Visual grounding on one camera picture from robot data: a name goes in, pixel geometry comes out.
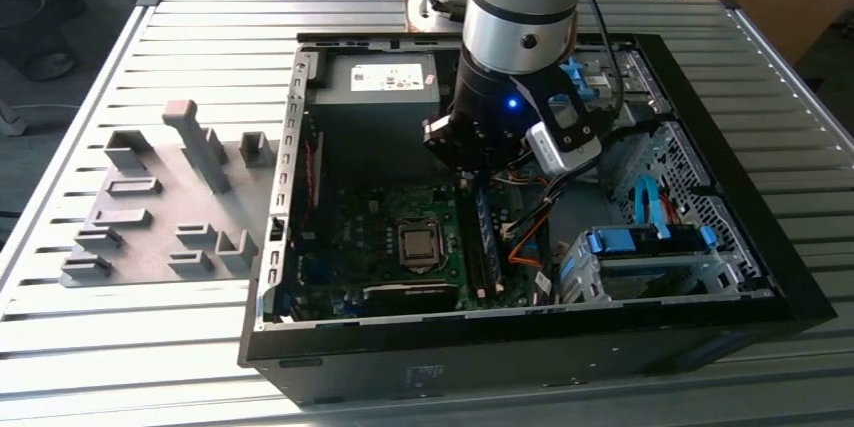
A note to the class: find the white furniture foot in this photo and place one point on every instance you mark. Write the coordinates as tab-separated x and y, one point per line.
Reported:
10	119

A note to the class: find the black graphics card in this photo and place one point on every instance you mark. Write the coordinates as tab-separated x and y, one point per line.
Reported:
408	299

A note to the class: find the grey parts rack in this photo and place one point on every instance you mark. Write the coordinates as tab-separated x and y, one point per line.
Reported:
188	182

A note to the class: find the black PC case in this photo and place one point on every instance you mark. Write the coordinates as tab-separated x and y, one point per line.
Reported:
468	362

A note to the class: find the grey optical drive cage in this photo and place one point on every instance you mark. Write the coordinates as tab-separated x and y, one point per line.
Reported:
641	82

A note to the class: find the blue drive latch bracket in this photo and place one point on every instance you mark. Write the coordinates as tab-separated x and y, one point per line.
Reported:
577	82

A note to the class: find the CPU socket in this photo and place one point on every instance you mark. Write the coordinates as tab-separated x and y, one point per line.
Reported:
421	244

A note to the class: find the black camera bracket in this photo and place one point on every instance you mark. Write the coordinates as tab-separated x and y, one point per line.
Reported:
588	127

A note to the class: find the green motherboard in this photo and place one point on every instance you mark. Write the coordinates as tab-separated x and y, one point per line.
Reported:
354	247

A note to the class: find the blue disk carrier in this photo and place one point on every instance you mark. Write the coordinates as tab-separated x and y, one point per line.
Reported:
621	241

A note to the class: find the grey disk bay cage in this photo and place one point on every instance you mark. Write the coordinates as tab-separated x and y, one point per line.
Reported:
581	287

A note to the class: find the grey power supply unit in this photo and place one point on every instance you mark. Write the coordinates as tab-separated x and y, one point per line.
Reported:
361	122

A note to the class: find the RAM stick with black chips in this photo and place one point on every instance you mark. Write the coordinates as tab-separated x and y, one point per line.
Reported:
500	283

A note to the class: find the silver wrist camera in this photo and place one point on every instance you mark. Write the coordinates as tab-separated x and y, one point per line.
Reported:
555	152

